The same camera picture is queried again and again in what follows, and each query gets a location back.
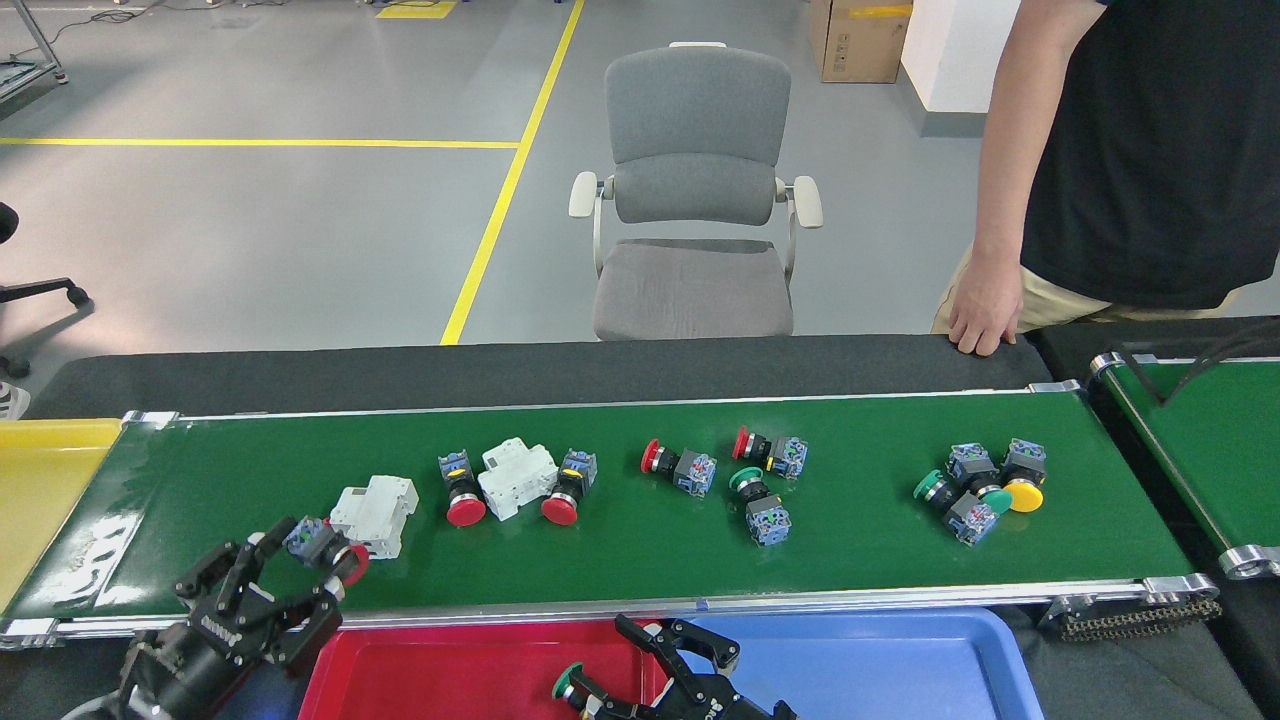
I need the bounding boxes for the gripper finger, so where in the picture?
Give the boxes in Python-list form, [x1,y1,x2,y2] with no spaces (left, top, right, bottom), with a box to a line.
[570,678,653,720]
[175,518,298,614]
[613,613,742,701]
[250,572,353,677]

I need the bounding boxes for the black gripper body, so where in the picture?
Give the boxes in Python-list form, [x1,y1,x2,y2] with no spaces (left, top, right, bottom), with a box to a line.
[645,688,799,720]
[118,603,278,720]

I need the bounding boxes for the red plastic tray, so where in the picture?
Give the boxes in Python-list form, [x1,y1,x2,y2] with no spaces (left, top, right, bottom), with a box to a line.
[298,618,673,720]

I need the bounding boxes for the person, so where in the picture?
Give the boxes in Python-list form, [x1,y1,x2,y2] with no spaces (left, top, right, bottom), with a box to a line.
[930,0,1280,336]

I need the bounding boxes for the yellow push button switch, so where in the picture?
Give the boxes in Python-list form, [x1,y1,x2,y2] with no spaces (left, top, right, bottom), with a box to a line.
[1000,437,1049,514]

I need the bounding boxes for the grey office chair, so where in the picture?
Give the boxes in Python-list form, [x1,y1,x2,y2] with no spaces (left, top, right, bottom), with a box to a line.
[568,42,824,341]

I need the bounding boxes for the narrow green conveyor belt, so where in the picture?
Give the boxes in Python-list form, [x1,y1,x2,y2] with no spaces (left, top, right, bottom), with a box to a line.
[1088,352,1280,581]

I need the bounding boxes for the person's right hand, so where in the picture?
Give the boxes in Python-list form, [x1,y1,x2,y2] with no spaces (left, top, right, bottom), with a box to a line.
[945,250,1026,358]

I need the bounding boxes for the white circuit breaker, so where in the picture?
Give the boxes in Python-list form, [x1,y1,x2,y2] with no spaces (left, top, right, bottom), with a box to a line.
[329,474,420,560]
[477,436,560,522]

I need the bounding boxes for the black cable bundle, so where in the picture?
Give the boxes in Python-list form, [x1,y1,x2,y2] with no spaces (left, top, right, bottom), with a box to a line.
[1108,320,1280,407]

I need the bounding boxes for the metal frame cart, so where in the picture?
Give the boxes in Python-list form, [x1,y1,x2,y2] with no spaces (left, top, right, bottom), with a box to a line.
[0,0,69,101]

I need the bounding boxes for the brown cardboard box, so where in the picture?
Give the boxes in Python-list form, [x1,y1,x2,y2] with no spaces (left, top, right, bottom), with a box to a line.
[808,0,913,84]

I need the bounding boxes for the black conveyor drive chain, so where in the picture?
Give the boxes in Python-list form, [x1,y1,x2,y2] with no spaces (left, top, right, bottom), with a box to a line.
[1058,597,1224,644]

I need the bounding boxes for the black swivel chair base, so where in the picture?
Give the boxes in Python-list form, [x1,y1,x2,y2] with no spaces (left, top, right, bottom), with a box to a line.
[0,200,91,381]

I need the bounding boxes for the yellow plastic bin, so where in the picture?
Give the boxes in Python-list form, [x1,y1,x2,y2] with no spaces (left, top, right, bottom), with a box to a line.
[0,418,126,613]

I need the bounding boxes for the long green conveyor belt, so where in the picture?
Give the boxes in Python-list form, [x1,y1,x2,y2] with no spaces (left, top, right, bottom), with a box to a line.
[0,380,1223,651]

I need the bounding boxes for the blue plastic tray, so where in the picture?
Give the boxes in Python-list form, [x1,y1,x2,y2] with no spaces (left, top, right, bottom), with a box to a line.
[672,608,1046,720]

